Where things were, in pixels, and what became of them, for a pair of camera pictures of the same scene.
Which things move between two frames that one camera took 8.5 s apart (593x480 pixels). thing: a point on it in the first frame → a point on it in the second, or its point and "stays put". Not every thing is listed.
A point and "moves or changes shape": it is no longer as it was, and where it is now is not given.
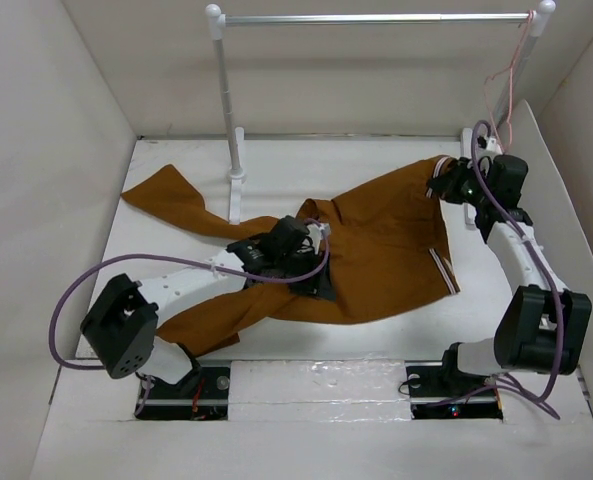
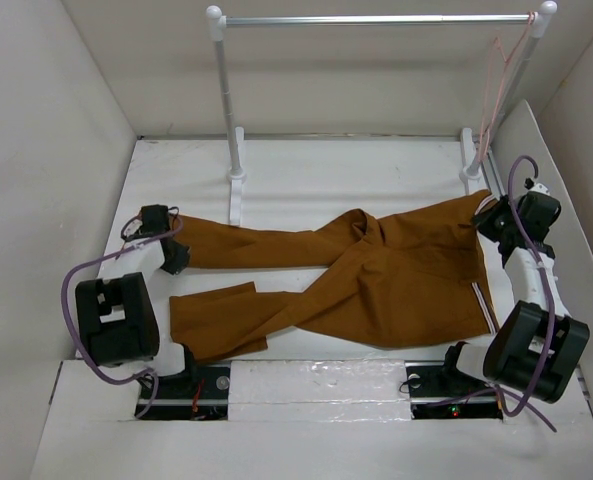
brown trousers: [383, 247] moves or changes shape
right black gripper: [446, 184] → [484, 218]
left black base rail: [201, 395] stays put
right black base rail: [438, 390] stays put
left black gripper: [319, 288] → [179, 261]
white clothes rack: [538, 19] stays put
